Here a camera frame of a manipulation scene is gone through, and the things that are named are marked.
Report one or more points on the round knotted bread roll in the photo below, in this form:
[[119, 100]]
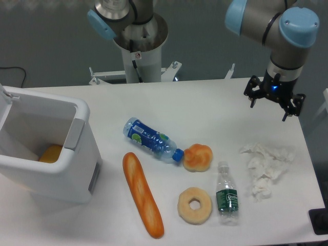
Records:
[[197, 158]]

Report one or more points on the white open cooler box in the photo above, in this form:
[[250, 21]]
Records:
[[31, 122]]

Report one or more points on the crumpled white tissue paper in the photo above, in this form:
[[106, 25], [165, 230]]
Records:
[[266, 166]]

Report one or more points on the long baguette bread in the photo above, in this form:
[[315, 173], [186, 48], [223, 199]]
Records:
[[142, 196]]

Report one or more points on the green label clear bottle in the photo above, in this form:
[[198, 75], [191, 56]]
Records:
[[227, 196]]

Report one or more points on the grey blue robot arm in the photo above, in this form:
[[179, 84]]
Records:
[[287, 30]]

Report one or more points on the yellow item inside cooler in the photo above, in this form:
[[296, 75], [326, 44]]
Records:
[[51, 155]]

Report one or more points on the blue label plastic bottle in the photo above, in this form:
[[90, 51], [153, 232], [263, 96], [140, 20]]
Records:
[[157, 143]]

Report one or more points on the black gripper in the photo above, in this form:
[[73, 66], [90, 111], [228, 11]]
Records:
[[275, 89]]

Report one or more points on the white furniture at right edge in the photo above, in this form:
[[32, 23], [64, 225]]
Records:
[[319, 116]]

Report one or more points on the ring shaped donut bread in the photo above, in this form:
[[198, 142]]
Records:
[[194, 206]]

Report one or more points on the white metal base frame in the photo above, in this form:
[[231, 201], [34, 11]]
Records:
[[116, 77]]

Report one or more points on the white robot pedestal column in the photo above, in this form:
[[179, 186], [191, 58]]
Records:
[[140, 47]]

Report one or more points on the black device at edge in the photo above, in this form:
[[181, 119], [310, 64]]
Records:
[[318, 219]]

